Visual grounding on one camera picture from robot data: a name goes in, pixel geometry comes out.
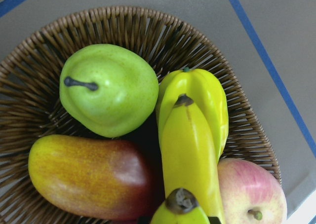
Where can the green pear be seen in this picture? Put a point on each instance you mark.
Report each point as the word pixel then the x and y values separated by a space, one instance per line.
pixel 110 90

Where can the yellow starfruit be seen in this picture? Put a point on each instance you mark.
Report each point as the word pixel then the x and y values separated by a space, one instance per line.
pixel 206 91

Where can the red yellow mango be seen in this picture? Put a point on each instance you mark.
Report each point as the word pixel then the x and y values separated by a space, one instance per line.
pixel 105 179

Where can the wicker fruit basket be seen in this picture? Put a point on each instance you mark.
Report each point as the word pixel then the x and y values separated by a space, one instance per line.
pixel 30 106

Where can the pink apple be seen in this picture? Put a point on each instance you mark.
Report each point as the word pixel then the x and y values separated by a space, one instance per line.
pixel 250 194

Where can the yellow banana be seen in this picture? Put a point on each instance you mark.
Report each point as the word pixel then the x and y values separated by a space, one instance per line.
pixel 180 207
pixel 188 155

